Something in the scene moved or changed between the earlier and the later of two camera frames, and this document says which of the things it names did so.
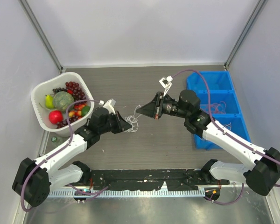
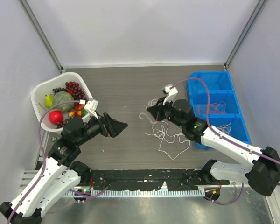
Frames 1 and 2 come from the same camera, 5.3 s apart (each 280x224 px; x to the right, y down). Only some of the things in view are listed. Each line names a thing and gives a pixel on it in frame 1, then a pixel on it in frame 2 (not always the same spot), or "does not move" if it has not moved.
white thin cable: [133, 121] to [172, 146]
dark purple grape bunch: [59, 89] does not move
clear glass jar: [54, 139] does not move
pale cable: [228, 126] does not move
